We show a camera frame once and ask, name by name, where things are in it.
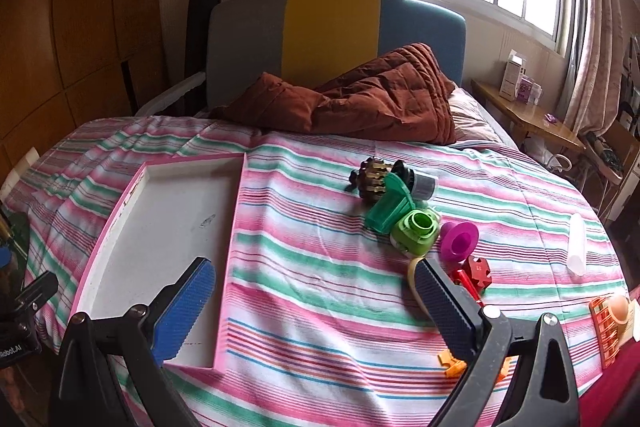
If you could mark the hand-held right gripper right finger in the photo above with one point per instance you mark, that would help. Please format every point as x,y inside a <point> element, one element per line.
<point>445,312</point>

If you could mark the black silver lens cylinder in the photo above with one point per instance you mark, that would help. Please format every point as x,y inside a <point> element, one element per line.
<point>425,187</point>

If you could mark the clear plastic cup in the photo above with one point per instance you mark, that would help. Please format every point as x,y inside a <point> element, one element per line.
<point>536,93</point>

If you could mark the magenta plastic cap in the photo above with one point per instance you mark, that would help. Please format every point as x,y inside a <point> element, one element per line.
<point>457,242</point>

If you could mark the translucent white case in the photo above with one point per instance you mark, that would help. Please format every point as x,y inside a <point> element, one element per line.
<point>576,247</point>

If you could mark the grey yellow blue headboard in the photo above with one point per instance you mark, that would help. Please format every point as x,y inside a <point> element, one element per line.
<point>330,32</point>

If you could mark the dark red cloth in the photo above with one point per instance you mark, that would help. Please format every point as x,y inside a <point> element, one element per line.
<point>615,392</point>

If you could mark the red metal puzzle block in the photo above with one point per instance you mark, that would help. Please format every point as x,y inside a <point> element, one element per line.
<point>477,269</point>

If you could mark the yellow orange plastic toy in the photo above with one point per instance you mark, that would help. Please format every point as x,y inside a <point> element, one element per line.
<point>450,364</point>

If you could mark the light green round plastic part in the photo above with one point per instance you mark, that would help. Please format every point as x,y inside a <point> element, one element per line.
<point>410,234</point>

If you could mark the beige egg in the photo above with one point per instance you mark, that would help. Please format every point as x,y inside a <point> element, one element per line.
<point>619,307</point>

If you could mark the wooden chair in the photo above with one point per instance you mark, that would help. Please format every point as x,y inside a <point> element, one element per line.
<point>617,142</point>

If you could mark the beige curtain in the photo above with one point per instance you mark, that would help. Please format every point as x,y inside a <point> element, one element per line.
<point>597,32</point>

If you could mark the dark green plastic container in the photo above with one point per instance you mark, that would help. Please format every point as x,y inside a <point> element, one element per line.
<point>387,212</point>

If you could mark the white bed rail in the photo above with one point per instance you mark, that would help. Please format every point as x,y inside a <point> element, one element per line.
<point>170,94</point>

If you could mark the white tray with pink rim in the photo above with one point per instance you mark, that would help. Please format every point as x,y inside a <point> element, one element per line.
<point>165,217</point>

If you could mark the red metal cylinder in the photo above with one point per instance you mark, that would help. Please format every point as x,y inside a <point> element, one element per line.
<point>462,282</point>

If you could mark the purple box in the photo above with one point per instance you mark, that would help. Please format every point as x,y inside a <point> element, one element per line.
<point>525,89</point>

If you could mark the pale pink pillow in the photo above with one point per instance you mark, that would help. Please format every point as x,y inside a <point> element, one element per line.
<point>470,117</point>

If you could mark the wooden wardrobe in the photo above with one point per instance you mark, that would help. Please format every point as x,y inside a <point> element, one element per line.
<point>75,32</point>

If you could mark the orange plastic rack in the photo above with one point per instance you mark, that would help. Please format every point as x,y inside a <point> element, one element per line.
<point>602,332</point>

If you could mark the striped bed sheet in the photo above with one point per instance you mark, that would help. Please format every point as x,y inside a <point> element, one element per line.
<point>325,257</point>

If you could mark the white carton box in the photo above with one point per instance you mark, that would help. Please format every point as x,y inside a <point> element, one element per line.
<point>511,79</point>

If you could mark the brown quilt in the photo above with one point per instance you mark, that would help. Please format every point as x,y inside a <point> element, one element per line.
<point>380,102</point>

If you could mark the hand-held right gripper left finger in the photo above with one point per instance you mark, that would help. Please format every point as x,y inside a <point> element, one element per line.
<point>185,307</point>

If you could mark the small purple object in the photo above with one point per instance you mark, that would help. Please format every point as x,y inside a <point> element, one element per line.
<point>551,118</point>

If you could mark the wooden side table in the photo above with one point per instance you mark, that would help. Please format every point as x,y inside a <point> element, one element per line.
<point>525,112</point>

